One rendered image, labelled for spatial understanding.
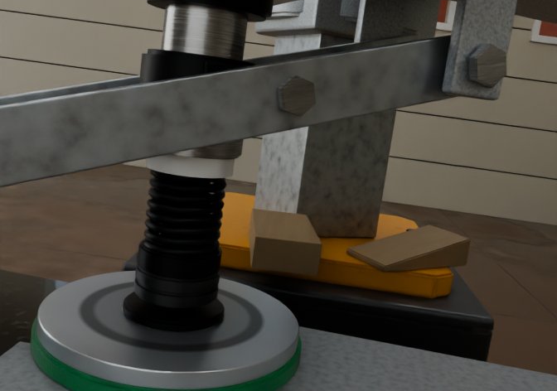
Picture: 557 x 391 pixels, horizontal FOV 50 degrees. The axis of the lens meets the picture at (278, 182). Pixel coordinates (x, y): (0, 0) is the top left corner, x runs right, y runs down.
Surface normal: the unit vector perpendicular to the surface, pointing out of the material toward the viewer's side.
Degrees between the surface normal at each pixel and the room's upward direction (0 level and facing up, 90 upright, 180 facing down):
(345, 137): 90
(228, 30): 90
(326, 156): 90
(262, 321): 0
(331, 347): 0
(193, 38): 90
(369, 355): 0
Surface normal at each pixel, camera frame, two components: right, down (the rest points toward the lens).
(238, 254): -0.07, 0.15
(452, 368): 0.13, -0.98
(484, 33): 0.36, 0.19
